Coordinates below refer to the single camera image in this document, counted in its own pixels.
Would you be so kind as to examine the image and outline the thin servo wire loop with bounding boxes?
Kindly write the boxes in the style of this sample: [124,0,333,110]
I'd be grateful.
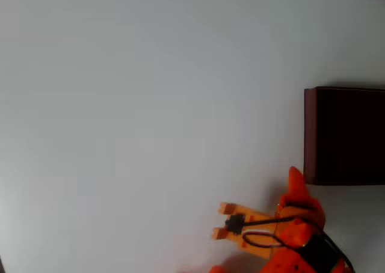
[241,229,282,250]

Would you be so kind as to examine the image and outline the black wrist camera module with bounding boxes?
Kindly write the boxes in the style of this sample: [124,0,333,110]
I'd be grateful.
[224,213,245,235]

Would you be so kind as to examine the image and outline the dark brown box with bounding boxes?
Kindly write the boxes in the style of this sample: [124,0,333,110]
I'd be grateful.
[303,86,385,186]

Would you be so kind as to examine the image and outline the light orange camera mount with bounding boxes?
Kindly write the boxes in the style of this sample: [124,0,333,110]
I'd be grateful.
[211,201,280,259]

